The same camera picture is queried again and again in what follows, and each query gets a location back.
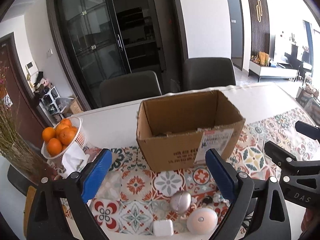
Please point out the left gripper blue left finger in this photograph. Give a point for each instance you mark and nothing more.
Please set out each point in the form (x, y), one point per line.
(94, 173)

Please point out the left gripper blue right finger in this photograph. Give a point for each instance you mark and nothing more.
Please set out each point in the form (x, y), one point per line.
(223, 173)

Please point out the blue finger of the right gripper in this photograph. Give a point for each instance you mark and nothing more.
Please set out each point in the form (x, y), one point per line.
(308, 130)

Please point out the right human hand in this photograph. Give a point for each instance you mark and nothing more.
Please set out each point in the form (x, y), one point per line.
(309, 215)

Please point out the small astronaut figurine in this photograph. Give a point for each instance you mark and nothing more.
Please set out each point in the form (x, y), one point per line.
(216, 198)

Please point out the white tissue paper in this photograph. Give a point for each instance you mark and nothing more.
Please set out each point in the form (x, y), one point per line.
(74, 160)

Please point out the patterned tile table mat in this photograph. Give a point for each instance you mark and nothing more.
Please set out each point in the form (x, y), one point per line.
(132, 196)

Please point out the white basket of oranges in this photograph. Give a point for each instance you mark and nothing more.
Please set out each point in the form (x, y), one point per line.
(57, 140)

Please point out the round white night light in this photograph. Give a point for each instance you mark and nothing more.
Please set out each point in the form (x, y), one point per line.
(202, 221)

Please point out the silver oval case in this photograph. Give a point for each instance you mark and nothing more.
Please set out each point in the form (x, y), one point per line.
(180, 202)

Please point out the cardboard box on floor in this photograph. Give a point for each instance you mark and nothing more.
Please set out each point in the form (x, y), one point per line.
(71, 106)

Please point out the brown cardboard box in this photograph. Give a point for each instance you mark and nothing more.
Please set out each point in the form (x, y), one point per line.
(174, 132)

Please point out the white tv cabinet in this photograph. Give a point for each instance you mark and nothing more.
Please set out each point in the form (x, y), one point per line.
(266, 72)

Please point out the white square adapter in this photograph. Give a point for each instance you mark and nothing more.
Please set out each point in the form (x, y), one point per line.
(162, 228)

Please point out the brown entrance door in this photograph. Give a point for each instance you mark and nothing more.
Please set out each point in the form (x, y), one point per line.
(29, 118)

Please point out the left dark dining chair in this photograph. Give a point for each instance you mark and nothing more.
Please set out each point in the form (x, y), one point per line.
(129, 87)

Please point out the dark dining chair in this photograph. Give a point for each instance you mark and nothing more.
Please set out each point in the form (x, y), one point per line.
(129, 87)
(205, 72)

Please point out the white shoe rack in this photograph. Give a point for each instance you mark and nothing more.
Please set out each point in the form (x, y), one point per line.
(50, 103)

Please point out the dried plant bunch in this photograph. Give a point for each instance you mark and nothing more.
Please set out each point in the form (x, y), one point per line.
(14, 148)

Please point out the right dark dining chair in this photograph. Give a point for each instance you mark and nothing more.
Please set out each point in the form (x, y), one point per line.
(205, 72)

